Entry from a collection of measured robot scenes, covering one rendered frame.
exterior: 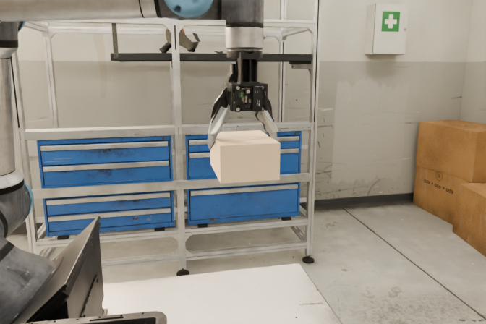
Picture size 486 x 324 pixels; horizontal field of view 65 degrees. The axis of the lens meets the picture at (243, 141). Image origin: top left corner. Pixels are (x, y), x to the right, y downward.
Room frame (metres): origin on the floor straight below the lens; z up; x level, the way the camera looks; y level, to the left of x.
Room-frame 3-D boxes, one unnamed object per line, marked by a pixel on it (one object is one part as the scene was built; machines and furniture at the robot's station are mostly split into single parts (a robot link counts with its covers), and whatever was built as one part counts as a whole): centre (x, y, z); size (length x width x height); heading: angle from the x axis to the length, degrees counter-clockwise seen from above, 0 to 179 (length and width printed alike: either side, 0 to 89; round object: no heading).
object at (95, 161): (2.09, 0.77, 0.60); 0.72 x 0.03 x 0.56; 102
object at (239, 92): (0.77, 0.00, 1.24); 0.09 x 0.08 x 0.12; 12
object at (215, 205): (2.25, -0.02, 0.60); 0.72 x 0.03 x 0.56; 102
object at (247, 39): (0.78, -0.01, 1.32); 0.08 x 0.08 x 0.05
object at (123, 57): (2.44, 0.18, 1.32); 1.20 x 0.45 x 0.06; 102
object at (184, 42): (2.40, 0.39, 1.44); 0.25 x 0.16 x 0.18; 102
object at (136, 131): (2.20, 0.38, 0.91); 1.70 x 0.10 x 0.05; 102
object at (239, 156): (0.80, 0.00, 1.08); 0.16 x 0.12 x 0.07; 12
